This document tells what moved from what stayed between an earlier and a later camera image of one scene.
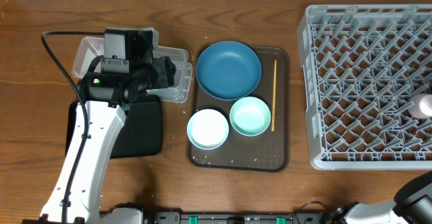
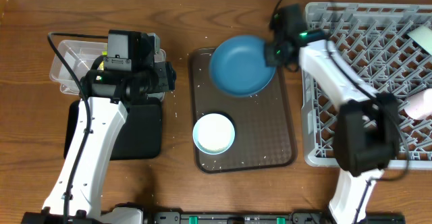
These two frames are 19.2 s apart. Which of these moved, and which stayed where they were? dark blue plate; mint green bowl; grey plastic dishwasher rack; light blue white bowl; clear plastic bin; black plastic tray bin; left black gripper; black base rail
Moved: mint green bowl; dark blue plate; light blue white bowl; clear plastic bin
Stayed: left black gripper; black base rail; black plastic tray bin; grey plastic dishwasher rack
